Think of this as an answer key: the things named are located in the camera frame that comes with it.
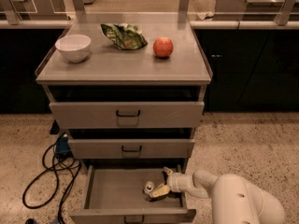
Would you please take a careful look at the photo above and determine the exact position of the green chip bag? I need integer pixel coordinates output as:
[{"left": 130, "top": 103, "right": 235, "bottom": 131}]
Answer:
[{"left": 100, "top": 23, "right": 148, "bottom": 50}]

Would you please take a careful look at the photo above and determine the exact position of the grey middle drawer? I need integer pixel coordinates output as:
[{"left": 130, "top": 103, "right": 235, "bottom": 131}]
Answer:
[{"left": 68, "top": 138, "right": 194, "bottom": 159}]

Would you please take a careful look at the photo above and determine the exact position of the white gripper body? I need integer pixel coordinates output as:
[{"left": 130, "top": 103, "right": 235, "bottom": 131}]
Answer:
[{"left": 166, "top": 173, "right": 191, "bottom": 192}]

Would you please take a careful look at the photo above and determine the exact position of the grey top drawer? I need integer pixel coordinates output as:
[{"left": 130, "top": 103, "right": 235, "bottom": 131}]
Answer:
[{"left": 50, "top": 102, "right": 204, "bottom": 129}]

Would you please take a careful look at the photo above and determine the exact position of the grey counter rail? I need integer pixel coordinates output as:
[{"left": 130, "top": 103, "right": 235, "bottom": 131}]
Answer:
[{"left": 0, "top": 21, "right": 299, "bottom": 30}]

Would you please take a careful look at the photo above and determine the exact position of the white bowl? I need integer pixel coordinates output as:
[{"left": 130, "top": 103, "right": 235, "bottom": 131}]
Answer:
[{"left": 55, "top": 35, "right": 92, "bottom": 63}]

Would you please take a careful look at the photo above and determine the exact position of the grey bottom drawer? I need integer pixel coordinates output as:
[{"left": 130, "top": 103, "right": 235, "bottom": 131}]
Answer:
[{"left": 70, "top": 166, "right": 196, "bottom": 224}]

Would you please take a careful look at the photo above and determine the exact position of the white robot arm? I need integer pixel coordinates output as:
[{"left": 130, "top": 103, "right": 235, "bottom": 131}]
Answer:
[{"left": 143, "top": 167, "right": 286, "bottom": 224}]

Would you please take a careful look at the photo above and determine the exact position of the blue power box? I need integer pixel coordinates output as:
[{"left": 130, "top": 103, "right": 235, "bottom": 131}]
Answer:
[{"left": 54, "top": 134, "right": 71, "bottom": 157}]

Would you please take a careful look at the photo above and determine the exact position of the silver 7up can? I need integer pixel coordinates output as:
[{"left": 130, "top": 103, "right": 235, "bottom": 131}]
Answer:
[{"left": 143, "top": 181, "right": 155, "bottom": 202}]

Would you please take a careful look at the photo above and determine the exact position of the black floor cable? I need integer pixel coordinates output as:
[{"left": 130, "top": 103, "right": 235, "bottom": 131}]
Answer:
[{"left": 21, "top": 142, "right": 82, "bottom": 224}]

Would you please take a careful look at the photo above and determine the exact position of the grey drawer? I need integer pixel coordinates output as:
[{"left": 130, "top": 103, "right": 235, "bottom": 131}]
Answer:
[
  {"left": 50, "top": 102, "right": 204, "bottom": 129},
  {"left": 70, "top": 166, "right": 196, "bottom": 224},
  {"left": 68, "top": 138, "right": 194, "bottom": 159}
]

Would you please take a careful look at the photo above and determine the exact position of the red apple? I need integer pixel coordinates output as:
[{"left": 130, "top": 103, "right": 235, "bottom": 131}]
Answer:
[{"left": 153, "top": 37, "right": 174, "bottom": 58}]

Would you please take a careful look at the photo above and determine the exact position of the background grey table right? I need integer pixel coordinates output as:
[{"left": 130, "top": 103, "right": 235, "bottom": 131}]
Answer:
[{"left": 213, "top": 0, "right": 285, "bottom": 21}]

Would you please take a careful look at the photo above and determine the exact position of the grey drawer cabinet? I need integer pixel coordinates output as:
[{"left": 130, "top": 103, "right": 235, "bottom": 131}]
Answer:
[{"left": 36, "top": 13, "right": 211, "bottom": 168}]

